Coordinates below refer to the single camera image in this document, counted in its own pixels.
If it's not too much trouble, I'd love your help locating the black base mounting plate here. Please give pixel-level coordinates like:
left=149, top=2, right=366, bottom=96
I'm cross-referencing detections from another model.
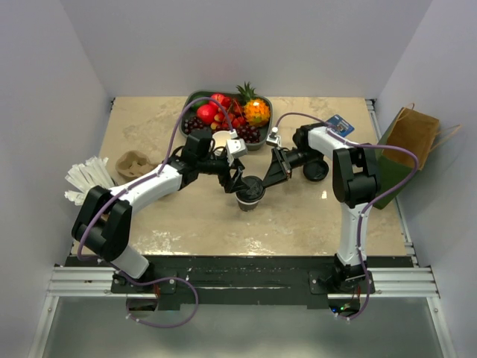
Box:
left=65, top=256, right=411, bottom=310

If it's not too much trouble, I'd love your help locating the stack of black lids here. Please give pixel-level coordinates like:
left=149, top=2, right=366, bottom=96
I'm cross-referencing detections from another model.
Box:
left=303, top=160, right=329, bottom=182

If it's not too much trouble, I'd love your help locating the aluminium frame rail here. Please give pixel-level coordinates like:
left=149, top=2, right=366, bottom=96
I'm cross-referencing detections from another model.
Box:
left=46, top=266, right=441, bottom=299

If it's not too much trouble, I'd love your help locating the white wrapped straws bundle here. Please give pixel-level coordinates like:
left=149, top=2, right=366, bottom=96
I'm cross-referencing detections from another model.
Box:
left=64, top=157, right=116, bottom=206

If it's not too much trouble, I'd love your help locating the dark grey fruit tray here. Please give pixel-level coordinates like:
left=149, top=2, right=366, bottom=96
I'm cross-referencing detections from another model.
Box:
left=180, top=90, right=273, bottom=151

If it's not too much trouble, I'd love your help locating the stack of paper cups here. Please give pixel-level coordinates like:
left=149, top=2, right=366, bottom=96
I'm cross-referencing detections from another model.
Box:
left=212, top=131, right=232, bottom=157

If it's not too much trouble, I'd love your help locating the red apple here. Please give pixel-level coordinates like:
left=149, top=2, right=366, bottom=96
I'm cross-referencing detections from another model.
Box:
left=209, top=93, right=232, bottom=110
left=196, top=104, right=218, bottom=125

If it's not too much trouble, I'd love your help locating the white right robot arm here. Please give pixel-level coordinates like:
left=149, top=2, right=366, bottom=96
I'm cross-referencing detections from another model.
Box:
left=262, top=123, right=380, bottom=293

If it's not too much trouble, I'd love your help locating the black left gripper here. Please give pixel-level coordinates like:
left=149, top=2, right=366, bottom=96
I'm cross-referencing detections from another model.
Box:
left=198, top=152, right=250, bottom=193

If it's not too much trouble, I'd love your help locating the blue card packet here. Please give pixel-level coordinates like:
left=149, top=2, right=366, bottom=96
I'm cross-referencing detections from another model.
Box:
left=326, top=114, right=355, bottom=137

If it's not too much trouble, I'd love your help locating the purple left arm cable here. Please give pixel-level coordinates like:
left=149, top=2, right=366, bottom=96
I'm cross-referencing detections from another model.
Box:
left=76, top=97, right=239, bottom=329

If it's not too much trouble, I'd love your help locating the red lychee bunch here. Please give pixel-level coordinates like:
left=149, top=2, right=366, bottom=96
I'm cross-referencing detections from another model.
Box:
left=210, top=104, right=247, bottom=131

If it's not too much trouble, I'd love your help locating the black plastic cup lid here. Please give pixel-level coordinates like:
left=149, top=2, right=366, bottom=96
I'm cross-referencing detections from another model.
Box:
left=236, top=175, right=265, bottom=202

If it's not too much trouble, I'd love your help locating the dark purple grape bunch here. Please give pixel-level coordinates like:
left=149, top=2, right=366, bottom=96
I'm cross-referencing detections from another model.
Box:
left=182, top=116, right=212, bottom=135

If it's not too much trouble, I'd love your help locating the stack of pulp carriers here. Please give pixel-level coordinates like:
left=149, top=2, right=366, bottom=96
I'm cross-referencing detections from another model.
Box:
left=116, top=151, right=157, bottom=181

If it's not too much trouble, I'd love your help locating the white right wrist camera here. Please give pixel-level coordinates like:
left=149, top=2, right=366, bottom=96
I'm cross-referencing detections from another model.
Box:
left=266, top=127, right=282, bottom=148

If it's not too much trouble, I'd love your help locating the brown and green paper bag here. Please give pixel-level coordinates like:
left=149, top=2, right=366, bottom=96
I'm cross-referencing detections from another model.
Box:
left=373, top=105, right=461, bottom=210

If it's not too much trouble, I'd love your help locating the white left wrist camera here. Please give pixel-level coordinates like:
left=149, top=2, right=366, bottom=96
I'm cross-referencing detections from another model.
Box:
left=225, top=139, right=248, bottom=166

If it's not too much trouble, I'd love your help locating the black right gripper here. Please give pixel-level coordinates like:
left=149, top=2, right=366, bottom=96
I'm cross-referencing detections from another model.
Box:
left=262, top=146, right=322, bottom=189

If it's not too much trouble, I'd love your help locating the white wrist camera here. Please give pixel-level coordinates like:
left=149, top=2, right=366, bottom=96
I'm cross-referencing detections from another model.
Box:
left=225, top=139, right=248, bottom=166
left=266, top=127, right=282, bottom=148

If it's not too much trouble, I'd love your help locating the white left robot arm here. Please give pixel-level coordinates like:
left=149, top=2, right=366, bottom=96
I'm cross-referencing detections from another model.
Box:
left=72, top=130, right=249, bottom=292

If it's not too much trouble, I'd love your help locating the green lime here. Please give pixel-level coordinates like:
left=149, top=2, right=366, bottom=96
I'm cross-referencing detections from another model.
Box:
left=191, top=99, right=209, bottom=110

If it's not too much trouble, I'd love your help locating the orange pineapple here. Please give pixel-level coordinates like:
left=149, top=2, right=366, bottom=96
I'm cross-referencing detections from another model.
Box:
left=236, top=82, right=271, bottom=128

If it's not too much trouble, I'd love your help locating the black paper coffee cup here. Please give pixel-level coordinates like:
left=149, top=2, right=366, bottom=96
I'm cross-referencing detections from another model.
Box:
left=236, top=194, right=262, bottom=212

